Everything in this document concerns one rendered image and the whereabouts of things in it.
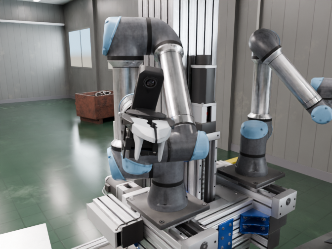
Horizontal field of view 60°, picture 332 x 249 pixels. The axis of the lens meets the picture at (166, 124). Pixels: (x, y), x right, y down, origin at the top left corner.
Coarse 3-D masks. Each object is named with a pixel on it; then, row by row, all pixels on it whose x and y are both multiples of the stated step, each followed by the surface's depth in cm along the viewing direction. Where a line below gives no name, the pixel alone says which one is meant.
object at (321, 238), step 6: (324, 234) 147; (330, 234) 147; (312, 240) 142; (318, 240) 142; (324, 240) 142; (300, 246) 138; (306, 246) 138; (312, 246) 138; (318, 246) 138; (324, 246) 138; (330, 246) 138
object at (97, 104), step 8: (80, 96) 694; (88, 96) 673; (96, 96) 662; (104, 96) 680; (112, 96) 699; (80, 104) 700; (88, 104) 678; (96, 104) 665; (104, 104) 683; (112, 104) 702; (80, 112) 706; (88, 112) 684; (96, 112) 669; (104, 112) 687; (112, 112) 706; (88, 120) 707; (96, 120) 686
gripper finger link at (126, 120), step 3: (123, 114) 49; (126, 114) 50; (123, 117) 47; (126, 117) 47; (129, 117) 48; (132, 117) 48; (135, 117) 48; (123, 120) 46; (126, 120) 45; (129, 120) 45; (123, 123) 46; (126, 123) 45; (129, 123) 45; (132, 123) 44; (129, 126) 46
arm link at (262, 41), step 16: (256, 32) 123; (272, 32) 123; (256, 48) 121; (272, 48) 117; (272, 64) 120; (288, 64) 117; (288, 80) 118; (304, 80) 116; (304, 96) 116; (320, 96) 116; (320, 112) 113
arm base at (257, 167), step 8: (240, 152) 133; (240, 160) 132; (248, 160) 129; (256, 160) 128; (264, 160) 130; (240, 168) 131; (248, 168) 129; (256, 168) 128; (264, 168) 129; (248, 176) 129; (256, 176) 128
